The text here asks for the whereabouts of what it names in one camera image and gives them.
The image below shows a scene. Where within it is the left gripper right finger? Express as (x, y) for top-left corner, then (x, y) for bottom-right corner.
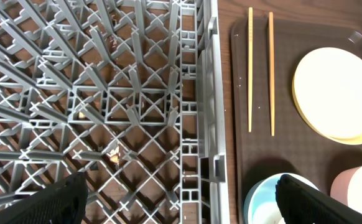
(276, 174), (362, 224)

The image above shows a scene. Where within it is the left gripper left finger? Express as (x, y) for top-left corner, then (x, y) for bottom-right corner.
(0, 172), (88, 224)

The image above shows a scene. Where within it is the pink bowl with rice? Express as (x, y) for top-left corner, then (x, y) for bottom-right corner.
(330, 166), (362, 214)

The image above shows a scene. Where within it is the wooden chopstick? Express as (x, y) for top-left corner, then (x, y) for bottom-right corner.
(268, 12), (275, 136)
(248, 7), (253, 132)

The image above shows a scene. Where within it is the grey dishwasher rack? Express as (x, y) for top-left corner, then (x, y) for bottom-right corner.
(0, 0), (230, 223)

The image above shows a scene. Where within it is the light blue bowl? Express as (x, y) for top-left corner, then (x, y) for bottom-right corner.
(243, 172), (320, 224)

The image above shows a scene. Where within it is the dark brown serving tray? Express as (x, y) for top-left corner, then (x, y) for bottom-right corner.
(230, 17), (362, 223)

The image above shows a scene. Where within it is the yellow plate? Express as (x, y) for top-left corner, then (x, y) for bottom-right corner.
(292, 47), (362, 145)

